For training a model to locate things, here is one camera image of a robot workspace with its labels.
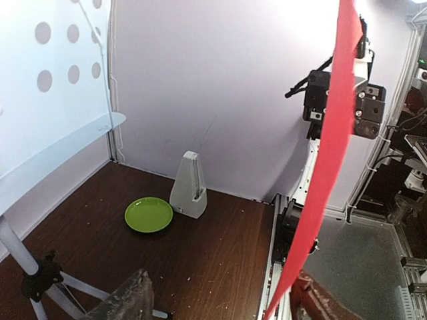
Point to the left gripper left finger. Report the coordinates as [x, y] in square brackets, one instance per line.
[132, 300]

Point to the right aluminium frame post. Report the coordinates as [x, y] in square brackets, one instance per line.
[382, 142]

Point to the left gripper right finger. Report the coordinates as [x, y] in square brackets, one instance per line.
[310, 300]

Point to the green plate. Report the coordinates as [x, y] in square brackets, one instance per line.
[148, 215]

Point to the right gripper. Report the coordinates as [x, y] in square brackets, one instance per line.
[338, 95]

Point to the white metronome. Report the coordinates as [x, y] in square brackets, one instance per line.
[189, 194]

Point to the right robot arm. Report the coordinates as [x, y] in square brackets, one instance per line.
[303, 186]

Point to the light blue music stand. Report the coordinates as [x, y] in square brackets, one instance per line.
[55, 95]

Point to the red paper sheet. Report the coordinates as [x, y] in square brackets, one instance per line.
[330, 150]

